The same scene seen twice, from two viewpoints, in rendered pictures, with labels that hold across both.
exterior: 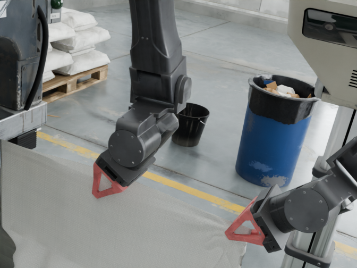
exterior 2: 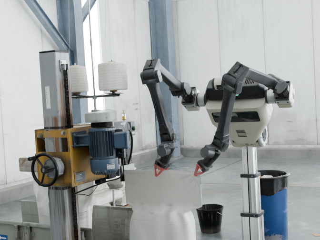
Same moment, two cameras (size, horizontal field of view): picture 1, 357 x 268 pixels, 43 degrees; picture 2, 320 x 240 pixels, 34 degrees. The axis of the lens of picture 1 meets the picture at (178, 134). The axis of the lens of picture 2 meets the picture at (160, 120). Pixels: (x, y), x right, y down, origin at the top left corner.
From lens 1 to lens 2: 231 cm
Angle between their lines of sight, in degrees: 22
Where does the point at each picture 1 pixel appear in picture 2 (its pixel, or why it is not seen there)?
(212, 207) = not seen: outside the picture
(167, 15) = (165, 118)
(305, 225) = (205, 155)
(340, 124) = (244, 153)
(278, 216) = (203, 162)
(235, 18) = not seen: hidden behind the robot
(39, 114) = (132, 166)
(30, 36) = not seen: hidden behind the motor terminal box
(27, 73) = (127, 151)
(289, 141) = (274, 207)
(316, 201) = (205, 149)
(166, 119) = (171, 145)
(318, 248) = (252, 209)
